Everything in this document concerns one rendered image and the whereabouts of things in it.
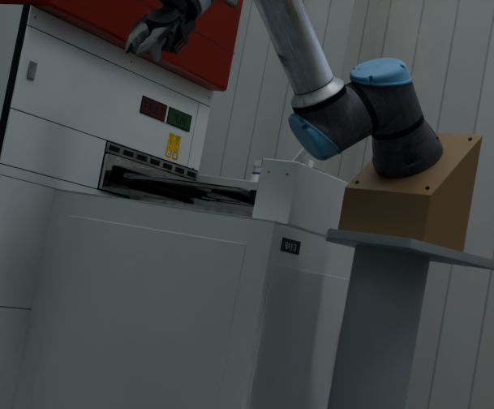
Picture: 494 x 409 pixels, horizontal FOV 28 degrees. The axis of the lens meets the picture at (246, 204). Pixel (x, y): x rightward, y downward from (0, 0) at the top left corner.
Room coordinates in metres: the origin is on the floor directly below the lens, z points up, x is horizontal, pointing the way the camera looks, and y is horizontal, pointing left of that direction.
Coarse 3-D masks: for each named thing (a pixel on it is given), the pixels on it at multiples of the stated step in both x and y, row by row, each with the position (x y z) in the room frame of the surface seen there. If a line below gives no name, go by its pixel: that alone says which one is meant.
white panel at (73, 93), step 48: (48, 48) 2.37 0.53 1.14; (96, 48) 2.52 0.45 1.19; (48, 96) 2.40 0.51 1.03; (96, 96) 2.55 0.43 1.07; (144, 96) 2.71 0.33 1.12; (192, 96) 2.91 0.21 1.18; (0, 144) 2.30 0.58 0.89; (48, 144) 2.43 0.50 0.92; (96, 144) 2.58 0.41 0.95; (144, 144) 2.75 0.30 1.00; (192, 144) 2.95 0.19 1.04; (96, 192) 2.61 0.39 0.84
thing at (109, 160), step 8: (104, 160) 2.61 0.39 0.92; (112, 160) 2.62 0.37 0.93; (120, 160) 2.65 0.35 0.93; (128, 160) 2.68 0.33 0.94; (104, 168) 2.61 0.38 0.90; (128, 168) 2.69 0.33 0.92; (136, 168) 2.72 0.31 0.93; (144, 168) 2.75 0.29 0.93; (152, 168) 2.78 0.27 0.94; (104, 176) 2.61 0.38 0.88; (160, 176) 2.82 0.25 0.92; (168, 176) 2.85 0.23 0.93; (176, 176) 2.88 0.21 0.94; (104, 184) 2.61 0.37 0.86; (112, 184) 2.64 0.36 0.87; (120, 184) 2.67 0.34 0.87; (120, 192) 2.68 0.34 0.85; (128, 192) 2.71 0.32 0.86; (136, 192) 2.74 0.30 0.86; (144, 192) 2.77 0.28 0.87; (176, 200) 2.90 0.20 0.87
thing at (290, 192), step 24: (264, 168) 2.25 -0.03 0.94; (288, 168) 2.22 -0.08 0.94; (312, 168) 2.27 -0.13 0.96; (264, 192) 2.24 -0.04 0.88; (288, 192) 2.21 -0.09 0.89; (312, 192) 2.28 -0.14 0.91; (336, 192) 2.39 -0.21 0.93; (264, 216) 2.24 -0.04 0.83; (288, 216) 2.21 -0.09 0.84; (312, 216) 2.30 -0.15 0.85; (336, 216) 2.41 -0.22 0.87
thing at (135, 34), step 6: (144, 24) 2.17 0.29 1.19; (138, 30) 2.15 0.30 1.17; (144, 30) 2.15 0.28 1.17; (132, 36) 2.14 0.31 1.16; (138, 36) 2.14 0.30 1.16; (144, 36) 2.16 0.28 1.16; (132, 42) 2.13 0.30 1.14; (138, 42) 2.15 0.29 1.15; (126, 48) 2.13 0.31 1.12; (132, 48) 2.14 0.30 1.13
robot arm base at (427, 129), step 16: (416, 128) 2.06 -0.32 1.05; (384, 144) 2.08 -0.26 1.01; (400, 144) 2.06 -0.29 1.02; (416, 144) 2.06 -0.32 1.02; (432, 144) 2.08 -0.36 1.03; (384, 160) 2.09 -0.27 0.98; (400, 160) 2.07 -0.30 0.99; (416, 160) 2.07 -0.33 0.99; (432, 160) 2.08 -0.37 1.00; (384, 176) 2.12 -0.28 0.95; (400, 176) 2.09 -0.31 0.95
